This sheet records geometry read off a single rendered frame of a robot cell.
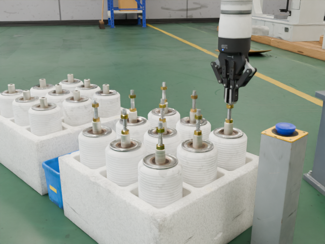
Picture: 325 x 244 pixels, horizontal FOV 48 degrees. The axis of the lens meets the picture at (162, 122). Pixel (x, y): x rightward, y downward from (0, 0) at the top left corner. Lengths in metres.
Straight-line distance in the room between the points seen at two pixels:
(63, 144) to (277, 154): 0.66
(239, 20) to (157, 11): 6.51
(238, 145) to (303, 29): 3.44
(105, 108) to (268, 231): 0.69
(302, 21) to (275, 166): 3.54
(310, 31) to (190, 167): 3.62
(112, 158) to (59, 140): 0.36
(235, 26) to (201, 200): 0.38
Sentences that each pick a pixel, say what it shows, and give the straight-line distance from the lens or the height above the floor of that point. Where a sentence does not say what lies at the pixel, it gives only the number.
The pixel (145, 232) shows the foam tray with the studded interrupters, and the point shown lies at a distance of 0.77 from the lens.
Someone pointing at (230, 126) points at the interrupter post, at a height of 0.27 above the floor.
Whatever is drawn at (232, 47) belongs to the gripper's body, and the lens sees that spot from 0.85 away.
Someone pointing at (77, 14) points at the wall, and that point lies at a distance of 7.17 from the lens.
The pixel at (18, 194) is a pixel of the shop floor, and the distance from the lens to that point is 1.23.
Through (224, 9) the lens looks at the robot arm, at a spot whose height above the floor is 0.55.
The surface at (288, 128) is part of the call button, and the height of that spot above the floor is 0.33.
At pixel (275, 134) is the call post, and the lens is 0.78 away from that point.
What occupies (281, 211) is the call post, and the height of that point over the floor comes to 0.15.
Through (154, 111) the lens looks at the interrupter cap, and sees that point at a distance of 1.08.
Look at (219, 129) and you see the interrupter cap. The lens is 0.95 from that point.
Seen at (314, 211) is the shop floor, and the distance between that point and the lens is 1.15.
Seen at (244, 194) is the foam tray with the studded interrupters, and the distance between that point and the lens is 0.94.
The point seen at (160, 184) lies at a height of 0.22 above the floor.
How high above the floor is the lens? 0.59
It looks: 20 degrees down
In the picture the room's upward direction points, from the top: straight up
